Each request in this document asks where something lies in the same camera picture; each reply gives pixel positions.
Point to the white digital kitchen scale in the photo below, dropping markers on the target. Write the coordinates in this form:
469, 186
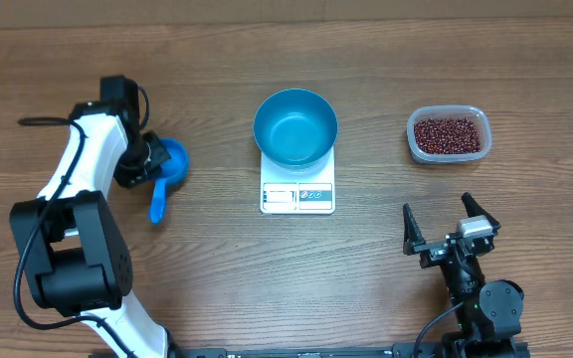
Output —
299, 190

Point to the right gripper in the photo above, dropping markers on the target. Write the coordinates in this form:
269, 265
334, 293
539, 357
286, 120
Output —
435, 251

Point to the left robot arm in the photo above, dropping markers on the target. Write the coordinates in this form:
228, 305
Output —
74, 265

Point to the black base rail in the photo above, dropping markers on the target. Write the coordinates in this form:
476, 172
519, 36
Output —
399, 350

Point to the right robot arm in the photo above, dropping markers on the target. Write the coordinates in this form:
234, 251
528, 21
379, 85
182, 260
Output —
485, 315

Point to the clear plastic container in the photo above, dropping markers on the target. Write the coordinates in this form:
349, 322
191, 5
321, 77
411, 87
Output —
474, 114

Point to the blue metal bowl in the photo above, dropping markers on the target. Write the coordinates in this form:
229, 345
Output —
295, 127

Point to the blue plastic measuring scoop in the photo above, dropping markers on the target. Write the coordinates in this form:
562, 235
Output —
173, 171

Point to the red beans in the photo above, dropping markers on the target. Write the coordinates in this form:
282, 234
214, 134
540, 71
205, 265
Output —
447, 136

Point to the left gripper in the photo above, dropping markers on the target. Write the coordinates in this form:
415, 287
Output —
132, 176

